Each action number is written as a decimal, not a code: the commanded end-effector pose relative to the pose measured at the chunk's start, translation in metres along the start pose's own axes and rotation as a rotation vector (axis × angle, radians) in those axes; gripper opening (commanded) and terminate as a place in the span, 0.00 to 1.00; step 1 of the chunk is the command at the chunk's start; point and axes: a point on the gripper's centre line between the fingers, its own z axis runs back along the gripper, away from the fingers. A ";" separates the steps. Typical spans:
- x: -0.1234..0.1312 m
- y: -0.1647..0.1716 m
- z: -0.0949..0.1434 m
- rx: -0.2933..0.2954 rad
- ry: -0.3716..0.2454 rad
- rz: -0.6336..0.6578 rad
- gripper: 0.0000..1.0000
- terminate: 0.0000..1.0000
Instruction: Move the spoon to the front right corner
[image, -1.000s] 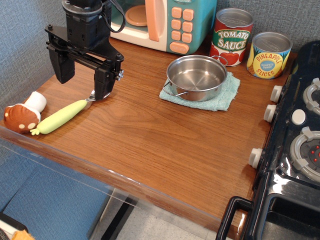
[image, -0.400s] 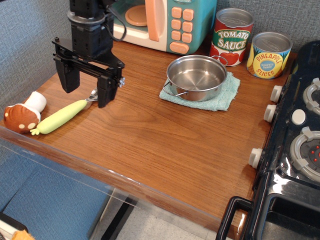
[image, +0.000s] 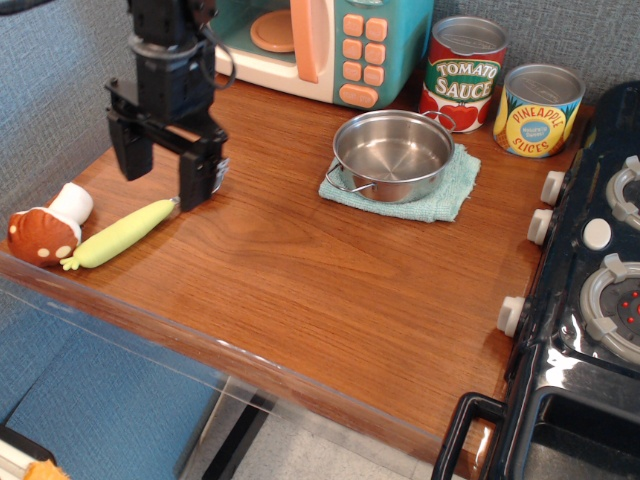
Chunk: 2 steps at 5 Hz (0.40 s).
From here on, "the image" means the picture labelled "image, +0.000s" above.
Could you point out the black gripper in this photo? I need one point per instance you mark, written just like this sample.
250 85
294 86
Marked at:
174 87

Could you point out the green handled metal spoon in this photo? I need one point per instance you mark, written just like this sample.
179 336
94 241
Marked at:
120 236

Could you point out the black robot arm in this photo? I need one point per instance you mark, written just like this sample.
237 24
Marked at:
176 23

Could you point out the brown plush mushroom toy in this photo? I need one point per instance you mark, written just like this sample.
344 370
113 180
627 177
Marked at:
43 236

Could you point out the small steel pot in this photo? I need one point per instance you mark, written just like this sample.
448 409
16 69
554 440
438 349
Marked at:
390 156

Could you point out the teal toy microwave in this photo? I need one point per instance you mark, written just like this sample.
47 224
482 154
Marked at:
358 54

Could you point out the teal folded cloth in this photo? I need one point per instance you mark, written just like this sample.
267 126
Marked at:
443 204

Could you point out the tomato sauce can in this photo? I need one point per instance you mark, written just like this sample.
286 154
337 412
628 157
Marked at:
464 61

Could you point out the pineapple slices can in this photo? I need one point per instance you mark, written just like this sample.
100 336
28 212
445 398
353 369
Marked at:
537 110

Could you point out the white stove knob front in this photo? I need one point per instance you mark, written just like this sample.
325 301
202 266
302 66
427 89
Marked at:
509 314

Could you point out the white stove knob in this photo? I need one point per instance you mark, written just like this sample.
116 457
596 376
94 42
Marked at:
552 187
539 225
509 314

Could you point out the white stove knob middle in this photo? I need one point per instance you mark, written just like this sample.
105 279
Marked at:
539 225

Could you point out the white stove knob rear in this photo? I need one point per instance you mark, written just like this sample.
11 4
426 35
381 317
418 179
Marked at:
552 187

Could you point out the black toy stove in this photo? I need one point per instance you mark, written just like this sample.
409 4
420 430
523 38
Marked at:
571 409

